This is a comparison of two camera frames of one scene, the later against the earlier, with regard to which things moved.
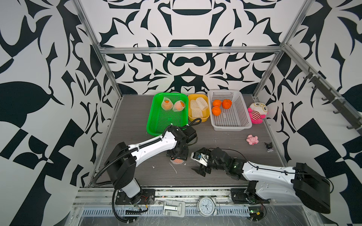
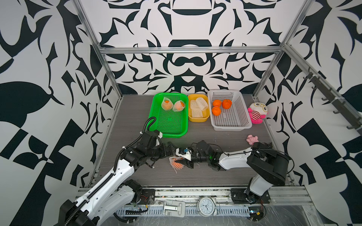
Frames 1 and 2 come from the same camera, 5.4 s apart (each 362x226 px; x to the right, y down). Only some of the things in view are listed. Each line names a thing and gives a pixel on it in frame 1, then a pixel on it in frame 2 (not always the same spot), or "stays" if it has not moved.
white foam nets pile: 197,113 stays
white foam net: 201,102 stays
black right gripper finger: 202,170 to 189,163
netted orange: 226,103 stays
